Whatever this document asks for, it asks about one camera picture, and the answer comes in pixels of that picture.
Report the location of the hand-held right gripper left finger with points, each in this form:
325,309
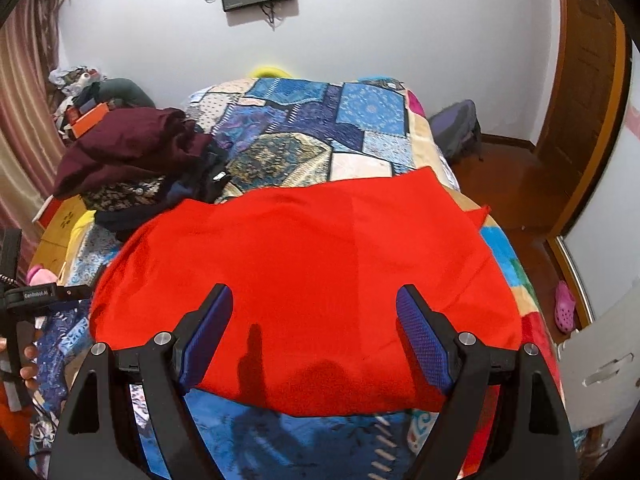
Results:
207,335

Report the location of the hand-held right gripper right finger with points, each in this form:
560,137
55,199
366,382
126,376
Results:
425,340

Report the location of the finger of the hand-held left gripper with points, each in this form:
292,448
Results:
75,291

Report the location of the red fleece jacket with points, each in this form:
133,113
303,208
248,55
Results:
310,270

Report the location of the dark navy clothes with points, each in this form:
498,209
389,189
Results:
200,180

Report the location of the person's left hand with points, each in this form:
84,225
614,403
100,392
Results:
29,367

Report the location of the yellow cardboard box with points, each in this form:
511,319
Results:
65,220

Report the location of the pink clog shoe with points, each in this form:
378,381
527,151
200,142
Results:
565,307

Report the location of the maroon garment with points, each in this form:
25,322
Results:
125,145

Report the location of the orange box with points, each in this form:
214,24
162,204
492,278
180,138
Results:
89,120

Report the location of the white plastic panel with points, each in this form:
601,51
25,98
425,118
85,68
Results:
605,350

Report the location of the striped pink curtain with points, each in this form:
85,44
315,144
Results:
25,110

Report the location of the dark green cloth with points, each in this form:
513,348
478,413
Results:
127,94

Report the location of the grey purple backpack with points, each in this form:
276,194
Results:
455,130

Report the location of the patchwork quilt bed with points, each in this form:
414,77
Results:
320,130

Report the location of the pink pillow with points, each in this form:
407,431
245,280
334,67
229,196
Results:
416,104

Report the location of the yellow pillow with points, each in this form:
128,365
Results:
270,72

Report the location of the wooden door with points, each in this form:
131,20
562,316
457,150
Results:
585,85

